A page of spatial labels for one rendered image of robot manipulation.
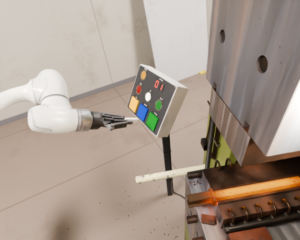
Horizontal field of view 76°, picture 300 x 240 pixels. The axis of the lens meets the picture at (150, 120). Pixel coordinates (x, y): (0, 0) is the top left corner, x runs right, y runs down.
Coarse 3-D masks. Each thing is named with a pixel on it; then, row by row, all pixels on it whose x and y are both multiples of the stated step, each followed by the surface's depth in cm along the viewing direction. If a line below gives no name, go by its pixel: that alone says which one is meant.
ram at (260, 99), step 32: (224, 0) 38; (256, 0) 29; (288, 0) 23; (224, 32) 41; (256, 32) 30; (288, 32) 24; (224, 64) 43; (256, 64) 32; (288, 64) 25; (224, 96) 46; (256, 96) 33; (288, 96) 26; (256, 128) 35; (288, 128) 29
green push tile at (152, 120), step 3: (150, 114) 100; (153, 114) 98; (150, 117) 99; (153, 117) 98; (156, 117) 96; (147, 120) 102; (150, 120) 99; (153, 120) 98; (156, 120) 96; (147, 123) 102; (150, 123) 99; (153, 123) 98; (156, 123) 96; (150, 126) 99; (153, 126) 98; (153, 129) 97
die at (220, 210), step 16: (288, 160) 76; (208, 176) 75; (224, 176) 73; (240, 176) 72; (256, 176) 71; (272, 176) 71; (288, 176) 69; (272, 192) 65; (288, 192) 65; (224, 208) 64; (240, 208) 63; (256, 208) 63; (272, 208) 62
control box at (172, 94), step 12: (156, 72) 100; (144, 84) 105; (156, 84) 97; (168, 84) 91; (180, 84) 93; (144, 96) 105; (156, 96) 97; (168, 96) 91; (180, 96) 91; (168, 108) 91; (168, 120) 95; (156, 132) 97; (168, 132) 100
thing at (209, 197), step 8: (296, 176) 68; (256, 184) 67; (264, 184) 67; (272, 184) 67; (280, 184) 66; (288, 184) 66; (296, 184) 66; (200, 192) 66; (208, 192) 66; (216, 192) 67; (224, 192) 66; (232, 192) 66; (240, 192) 66; (248, 192) 65; (256, 192) 66; (192, 200) 64; (200, 200) 66; (208, 200) 67; (216, 200) 64
